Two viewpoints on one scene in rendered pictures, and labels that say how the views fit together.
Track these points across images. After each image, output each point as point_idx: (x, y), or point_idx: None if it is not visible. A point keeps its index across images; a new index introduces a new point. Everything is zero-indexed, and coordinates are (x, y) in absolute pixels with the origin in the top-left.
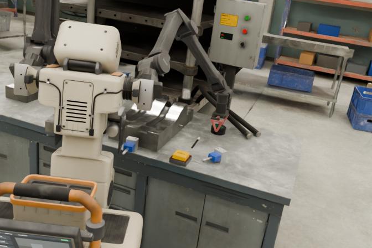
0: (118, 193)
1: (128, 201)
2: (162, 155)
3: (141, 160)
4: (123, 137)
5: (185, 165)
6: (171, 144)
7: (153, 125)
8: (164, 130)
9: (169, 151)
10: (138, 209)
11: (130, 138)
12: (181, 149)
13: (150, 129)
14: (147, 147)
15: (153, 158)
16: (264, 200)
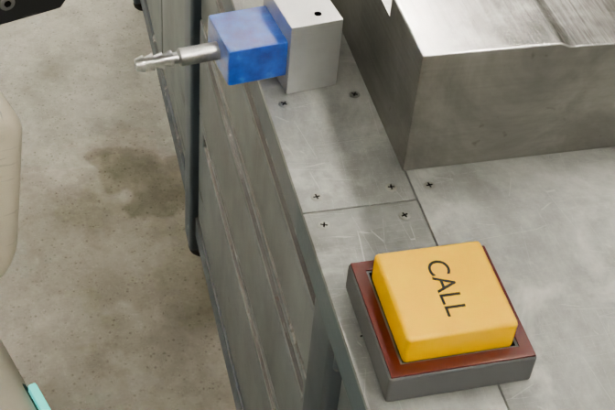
0: (295, 266)
1: (308, 338)
2: (386, 218)
3: (279, 171)
4: None
5: (384, 394)
6: (587, 183)
7: None
8: (523, 49)
9: (480, 221)
10: (310, 409)
11: None
12: (593, 259)
13: None
14: (381, 110)
15: (307, 197)
16: None
